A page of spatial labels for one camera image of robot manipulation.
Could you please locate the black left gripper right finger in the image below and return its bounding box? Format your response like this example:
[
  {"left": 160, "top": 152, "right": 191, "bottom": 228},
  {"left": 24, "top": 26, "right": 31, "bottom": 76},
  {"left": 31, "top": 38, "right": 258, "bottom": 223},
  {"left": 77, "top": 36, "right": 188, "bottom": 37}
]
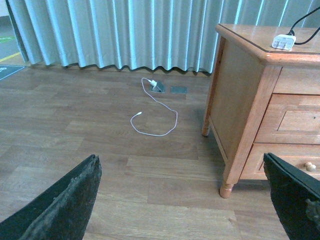
[{"left": 263, "top": 153, "right": 320, "bottom": 240}]

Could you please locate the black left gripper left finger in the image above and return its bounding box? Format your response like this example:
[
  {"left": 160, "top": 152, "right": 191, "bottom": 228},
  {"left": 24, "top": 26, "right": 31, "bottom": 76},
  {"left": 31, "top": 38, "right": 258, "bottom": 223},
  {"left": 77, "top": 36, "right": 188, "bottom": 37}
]
[{"left": 0, "top": 154, "right": 102, "bottom": 240}]

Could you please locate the wooden drawer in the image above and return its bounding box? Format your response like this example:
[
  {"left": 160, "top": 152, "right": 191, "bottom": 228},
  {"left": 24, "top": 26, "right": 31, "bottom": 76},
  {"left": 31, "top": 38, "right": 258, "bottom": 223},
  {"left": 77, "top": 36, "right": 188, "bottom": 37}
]
[
  {"left": 255, "top": 94, "right": 320, "bottom": 145},
  {"left": 240, "top": 143, "right": 320, "bottom": 180}
]

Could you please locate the black charger cable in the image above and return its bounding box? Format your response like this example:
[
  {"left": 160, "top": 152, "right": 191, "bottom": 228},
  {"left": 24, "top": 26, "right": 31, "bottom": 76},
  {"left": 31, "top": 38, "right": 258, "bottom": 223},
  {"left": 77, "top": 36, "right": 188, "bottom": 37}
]
[{"left": 286, "top": 6, "right": 320, "bottom": 46}]

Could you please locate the white charger plug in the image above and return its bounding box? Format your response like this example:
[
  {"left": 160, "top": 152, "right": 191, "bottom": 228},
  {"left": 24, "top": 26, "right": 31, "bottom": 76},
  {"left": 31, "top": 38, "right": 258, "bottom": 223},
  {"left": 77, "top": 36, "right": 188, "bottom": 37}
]
[{"left": 271, "top": 34, "right": 296, "bottom": 51}]

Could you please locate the round wooden lower drawer knob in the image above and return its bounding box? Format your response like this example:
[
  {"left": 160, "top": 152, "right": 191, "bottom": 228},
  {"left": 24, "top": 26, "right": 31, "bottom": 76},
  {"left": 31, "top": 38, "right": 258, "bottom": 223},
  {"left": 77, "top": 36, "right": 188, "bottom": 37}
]
[{"left": 304, "top": 162, "right": 317, "bottom": 172}]

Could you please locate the wooden nightstand cabinet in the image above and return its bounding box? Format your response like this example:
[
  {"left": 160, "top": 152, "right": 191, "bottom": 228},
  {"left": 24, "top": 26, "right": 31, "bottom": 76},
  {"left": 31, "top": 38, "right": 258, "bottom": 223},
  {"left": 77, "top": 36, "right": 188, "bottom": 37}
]
[{"left": 202, "top": 23, "right": 320, "bottom": 198}]

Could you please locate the white plug in floor socket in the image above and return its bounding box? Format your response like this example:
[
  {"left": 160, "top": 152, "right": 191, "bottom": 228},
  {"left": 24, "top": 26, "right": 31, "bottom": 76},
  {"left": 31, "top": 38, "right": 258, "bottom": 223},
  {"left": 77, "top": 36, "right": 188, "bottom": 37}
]
[{"left": 148, "top": 80, "right": 157, "bottom": 86}]

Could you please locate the open grey floor socket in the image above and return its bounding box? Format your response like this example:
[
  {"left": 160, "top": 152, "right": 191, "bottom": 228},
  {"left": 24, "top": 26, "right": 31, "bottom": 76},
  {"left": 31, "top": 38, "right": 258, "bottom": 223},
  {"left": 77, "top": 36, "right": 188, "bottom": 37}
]
[{"left": 150, "top": 81, "right": 166, "bottom": 93}]

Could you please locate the closed grey floor socket cover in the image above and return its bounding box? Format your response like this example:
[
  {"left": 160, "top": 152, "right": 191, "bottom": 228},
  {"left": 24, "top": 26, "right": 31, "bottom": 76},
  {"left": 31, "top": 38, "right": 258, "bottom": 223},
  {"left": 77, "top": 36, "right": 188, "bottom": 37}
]
[{"left": 170, "top": 86, "right": 188, "bottom": 94}]

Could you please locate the pale green pleated curtain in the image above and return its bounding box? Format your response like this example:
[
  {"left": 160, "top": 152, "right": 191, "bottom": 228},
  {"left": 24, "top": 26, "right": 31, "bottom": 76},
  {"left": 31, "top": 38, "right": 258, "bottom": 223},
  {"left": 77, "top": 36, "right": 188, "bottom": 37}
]
[{"left": 6, "top": 0, "right": 320, "bottom": 73}]

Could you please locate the white cable on floor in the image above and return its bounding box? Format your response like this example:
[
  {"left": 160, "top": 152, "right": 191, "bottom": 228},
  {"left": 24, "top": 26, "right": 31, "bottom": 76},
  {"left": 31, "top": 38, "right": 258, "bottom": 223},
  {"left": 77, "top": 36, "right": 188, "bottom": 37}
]
[{"left": 130, "top": 77, "right": 179, "bottom": 137}]

